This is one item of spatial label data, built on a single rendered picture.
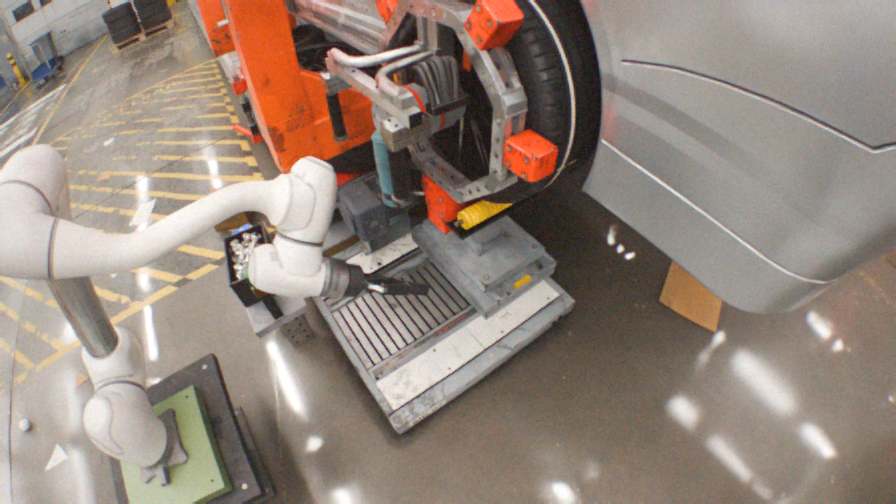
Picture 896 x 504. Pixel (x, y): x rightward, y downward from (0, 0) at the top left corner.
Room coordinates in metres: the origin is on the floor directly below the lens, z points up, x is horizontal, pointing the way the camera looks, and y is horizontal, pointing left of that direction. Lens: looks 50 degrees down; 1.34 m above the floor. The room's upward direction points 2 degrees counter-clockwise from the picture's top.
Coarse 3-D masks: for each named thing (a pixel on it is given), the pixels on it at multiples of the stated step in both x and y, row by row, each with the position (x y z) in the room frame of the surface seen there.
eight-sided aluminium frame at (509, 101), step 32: (416, 0) 0.95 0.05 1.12; (448, 0) 0.93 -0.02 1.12; (384, 32) 1.10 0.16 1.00; (384, 64) 1.12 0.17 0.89; (480, 64) 0.76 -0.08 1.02; (512, 96) 0.71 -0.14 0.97; (512, 128) 0.73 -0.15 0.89; (416, 160) 0.99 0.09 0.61; (448, 192) 0.86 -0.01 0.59; (480, 192) 0.74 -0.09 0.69
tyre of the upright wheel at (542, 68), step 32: (544, 0) 0.88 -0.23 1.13; (544, 32) 0.80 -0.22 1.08; (576, 32) 0.84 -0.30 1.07; (544, 64) 0.74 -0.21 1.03; (576, 64) 0.79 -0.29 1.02; (544, 96) 0.72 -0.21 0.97; (576, 96) 0.76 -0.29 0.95; (544, 128) 0.70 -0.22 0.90; (576, 128) 0.75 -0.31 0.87; (448, 160) 1.00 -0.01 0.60; (576, 160) 0.78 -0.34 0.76; (512, 192) 0.76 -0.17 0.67
